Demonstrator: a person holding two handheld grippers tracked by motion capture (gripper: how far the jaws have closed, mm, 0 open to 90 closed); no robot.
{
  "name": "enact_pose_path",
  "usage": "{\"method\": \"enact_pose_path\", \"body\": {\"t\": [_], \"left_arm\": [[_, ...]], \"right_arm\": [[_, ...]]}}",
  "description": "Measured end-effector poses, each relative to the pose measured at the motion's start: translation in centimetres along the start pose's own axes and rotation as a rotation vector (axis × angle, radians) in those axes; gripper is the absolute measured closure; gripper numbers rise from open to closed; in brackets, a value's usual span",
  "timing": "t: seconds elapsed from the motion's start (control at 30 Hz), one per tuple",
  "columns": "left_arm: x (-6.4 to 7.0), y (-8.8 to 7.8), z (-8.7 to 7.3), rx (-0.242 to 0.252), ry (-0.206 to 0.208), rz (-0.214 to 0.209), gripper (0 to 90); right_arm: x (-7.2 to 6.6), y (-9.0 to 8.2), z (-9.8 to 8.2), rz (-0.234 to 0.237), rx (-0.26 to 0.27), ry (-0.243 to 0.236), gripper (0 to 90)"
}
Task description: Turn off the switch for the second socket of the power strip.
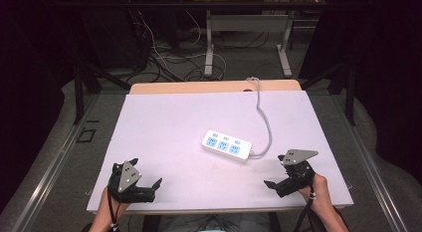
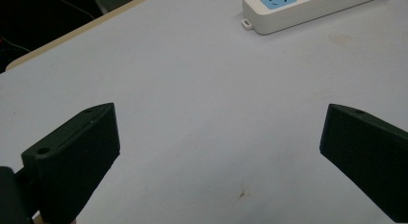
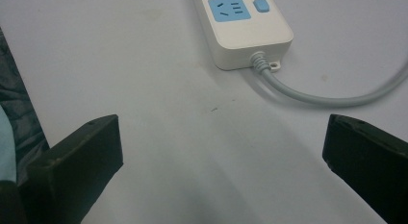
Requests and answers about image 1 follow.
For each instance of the black metal stand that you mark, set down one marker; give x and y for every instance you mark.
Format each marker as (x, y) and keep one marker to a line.
(345, 86)
(83, 89)

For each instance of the person's left hand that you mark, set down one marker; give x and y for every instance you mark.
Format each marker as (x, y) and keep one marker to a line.
(109, 208)

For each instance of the white power strip blue sockets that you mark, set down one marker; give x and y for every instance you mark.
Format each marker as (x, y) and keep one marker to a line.
(227, 146)

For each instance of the wooden table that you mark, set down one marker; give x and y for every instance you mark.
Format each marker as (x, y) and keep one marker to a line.
(199, 87)

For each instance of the white-legged desk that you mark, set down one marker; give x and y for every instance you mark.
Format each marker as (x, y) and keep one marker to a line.
(249, 23)

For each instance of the black floor socket frame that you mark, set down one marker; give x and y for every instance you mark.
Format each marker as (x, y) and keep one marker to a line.
(86, 135)

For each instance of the metal floor rail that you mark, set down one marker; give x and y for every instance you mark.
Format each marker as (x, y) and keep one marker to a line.
(368, 159)
(56, 159)

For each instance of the white board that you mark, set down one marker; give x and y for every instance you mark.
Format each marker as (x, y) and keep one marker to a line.
(185, 159)

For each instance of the person's right hand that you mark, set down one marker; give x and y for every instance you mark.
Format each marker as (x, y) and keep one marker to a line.
(317, 195)

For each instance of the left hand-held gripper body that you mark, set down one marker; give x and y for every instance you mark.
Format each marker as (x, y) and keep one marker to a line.
(127, 179)

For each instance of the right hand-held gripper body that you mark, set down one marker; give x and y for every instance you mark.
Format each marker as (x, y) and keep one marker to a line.
(296, 174)

